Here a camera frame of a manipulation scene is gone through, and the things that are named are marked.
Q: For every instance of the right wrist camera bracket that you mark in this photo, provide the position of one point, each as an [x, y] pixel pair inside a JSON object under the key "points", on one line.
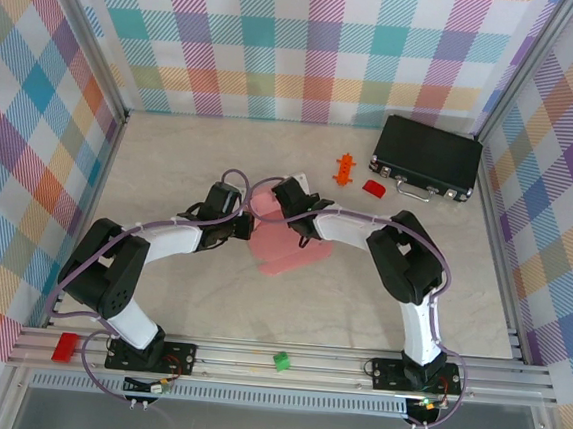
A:
{"points": [[300, 179]]}

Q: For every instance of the aluminium frame post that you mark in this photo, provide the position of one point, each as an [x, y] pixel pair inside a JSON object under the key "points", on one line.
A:
{"points": [[88, 39], [528, 60]]}

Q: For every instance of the pink paper box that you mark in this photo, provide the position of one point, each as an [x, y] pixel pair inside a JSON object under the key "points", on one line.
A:
{"points": [[283, 254]]}

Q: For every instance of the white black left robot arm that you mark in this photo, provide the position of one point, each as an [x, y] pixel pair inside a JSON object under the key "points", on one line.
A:
{"points": [[169, 239]]}

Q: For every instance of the orange plastic toy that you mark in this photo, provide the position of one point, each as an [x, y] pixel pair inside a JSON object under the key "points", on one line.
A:
{"points": [[344, 169]]}

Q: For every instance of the aluminium frame rail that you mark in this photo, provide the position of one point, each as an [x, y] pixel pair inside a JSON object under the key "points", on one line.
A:
{"points": [[303, 371]]}

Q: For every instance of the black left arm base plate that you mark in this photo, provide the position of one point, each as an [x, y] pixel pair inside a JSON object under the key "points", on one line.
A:
{"points": [[179, 355]]}

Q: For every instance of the small red curved block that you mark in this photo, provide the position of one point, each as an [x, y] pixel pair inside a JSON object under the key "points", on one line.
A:
{"points": [[374, 188]]}

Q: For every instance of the black hard case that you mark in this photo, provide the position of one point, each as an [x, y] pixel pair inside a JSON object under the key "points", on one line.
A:
{"points": [[423, 146]]}

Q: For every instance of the red rectangular block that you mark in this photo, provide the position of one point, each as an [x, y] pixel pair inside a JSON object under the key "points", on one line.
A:
{"points": [[65, 347]]}

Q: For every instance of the green terminal block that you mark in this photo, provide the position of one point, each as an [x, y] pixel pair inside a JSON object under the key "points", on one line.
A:
{"points": [[281, 362]]}

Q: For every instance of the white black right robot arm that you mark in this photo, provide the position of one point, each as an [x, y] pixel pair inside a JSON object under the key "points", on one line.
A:
{"points": [[345, 227]]}

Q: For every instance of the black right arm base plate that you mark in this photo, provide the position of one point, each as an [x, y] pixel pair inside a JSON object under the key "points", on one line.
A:
{"points": [[388, 374]]}

